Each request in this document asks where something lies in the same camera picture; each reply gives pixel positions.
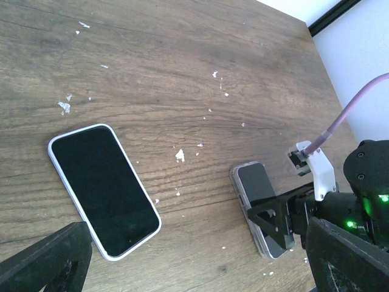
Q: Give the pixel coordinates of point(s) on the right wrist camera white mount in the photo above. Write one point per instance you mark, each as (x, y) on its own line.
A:
(316, 163)

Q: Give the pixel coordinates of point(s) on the small grey-edged phone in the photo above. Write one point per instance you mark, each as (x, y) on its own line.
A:
(251, 184)

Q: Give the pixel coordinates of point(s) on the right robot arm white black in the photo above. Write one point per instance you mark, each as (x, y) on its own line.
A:
(362, 212)

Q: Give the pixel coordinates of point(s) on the clear magsafe phone case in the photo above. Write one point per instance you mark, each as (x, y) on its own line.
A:
(261, 209)

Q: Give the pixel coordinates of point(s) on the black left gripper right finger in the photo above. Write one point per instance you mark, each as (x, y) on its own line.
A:
(341, 261)

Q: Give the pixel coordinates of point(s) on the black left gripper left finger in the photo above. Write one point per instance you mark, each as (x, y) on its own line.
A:
(58, 262)

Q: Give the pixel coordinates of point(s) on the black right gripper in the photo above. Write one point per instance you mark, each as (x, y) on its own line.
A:
(302, 206)

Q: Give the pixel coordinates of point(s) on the black frame post right rear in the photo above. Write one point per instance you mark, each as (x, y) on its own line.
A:
(331, 15)

